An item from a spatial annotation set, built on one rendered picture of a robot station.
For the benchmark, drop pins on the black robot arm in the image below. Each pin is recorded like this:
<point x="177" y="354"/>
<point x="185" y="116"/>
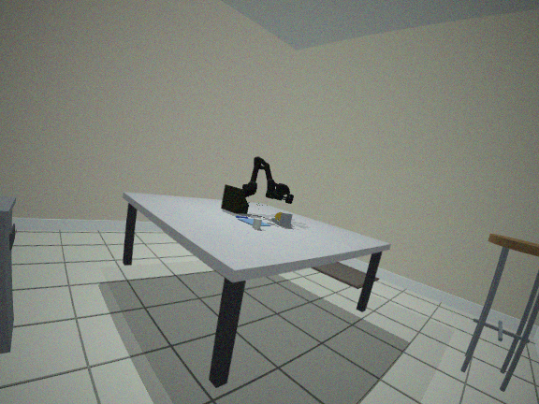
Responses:
<point x="250" y="188"/>

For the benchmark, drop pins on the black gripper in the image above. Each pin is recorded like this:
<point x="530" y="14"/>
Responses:
<point x="274" y="194"/>

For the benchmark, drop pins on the blue flat mat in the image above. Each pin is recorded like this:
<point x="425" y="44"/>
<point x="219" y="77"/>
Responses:
<point x="250" y="221"/>

